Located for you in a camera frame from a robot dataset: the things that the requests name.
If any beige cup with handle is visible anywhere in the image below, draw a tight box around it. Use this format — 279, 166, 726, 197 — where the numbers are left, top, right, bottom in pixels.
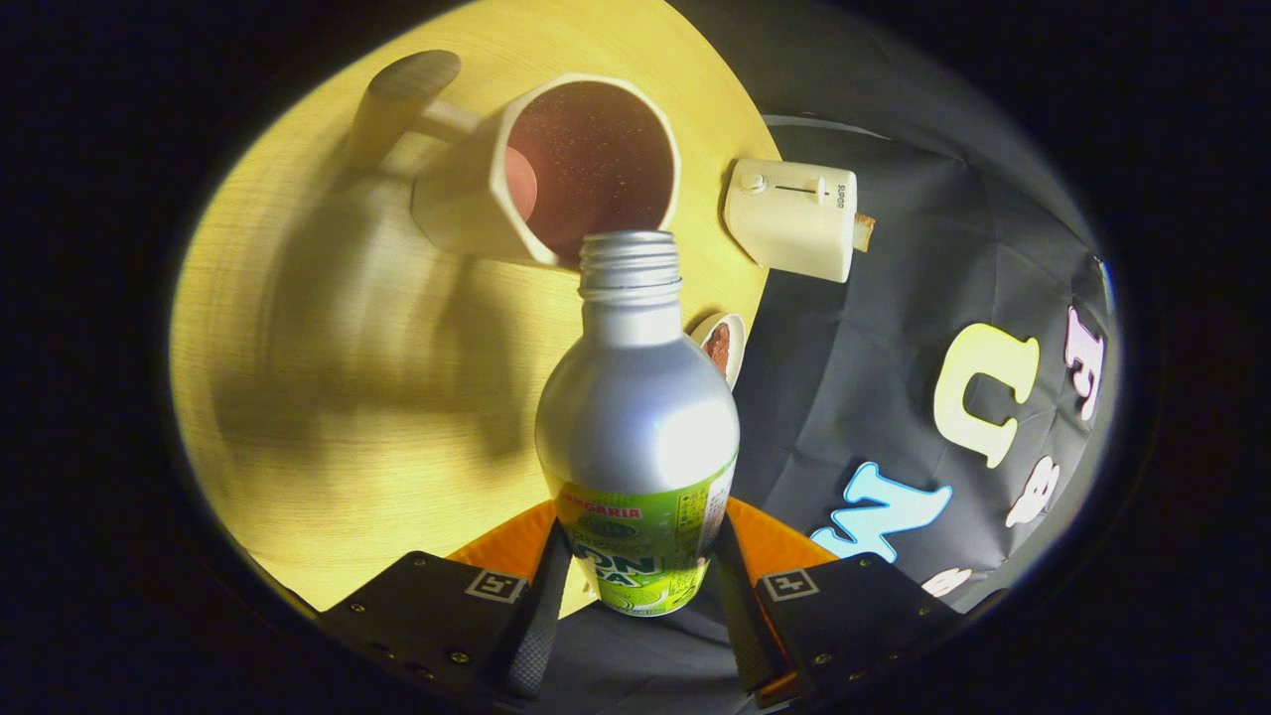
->
343, 50, 682, 271

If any silver bottle with green label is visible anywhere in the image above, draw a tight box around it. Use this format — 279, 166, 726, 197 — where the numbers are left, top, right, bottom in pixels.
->
534, 230, 742, 618

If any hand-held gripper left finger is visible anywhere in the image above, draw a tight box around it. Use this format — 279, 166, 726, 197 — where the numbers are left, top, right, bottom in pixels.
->
316, 500, 575, 701

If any wooden table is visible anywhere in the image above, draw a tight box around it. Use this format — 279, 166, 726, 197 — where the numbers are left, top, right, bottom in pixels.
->
169, 0, 785, 617

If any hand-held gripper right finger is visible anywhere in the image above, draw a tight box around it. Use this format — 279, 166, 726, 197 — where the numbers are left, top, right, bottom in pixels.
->
715, 497, 964, 708

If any white toaster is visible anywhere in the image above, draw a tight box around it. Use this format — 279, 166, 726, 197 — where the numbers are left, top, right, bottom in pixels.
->
723, 158, 859, 284

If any white round plate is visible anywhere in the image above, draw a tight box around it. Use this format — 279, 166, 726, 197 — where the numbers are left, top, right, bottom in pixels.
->
688, 312, 747, 390

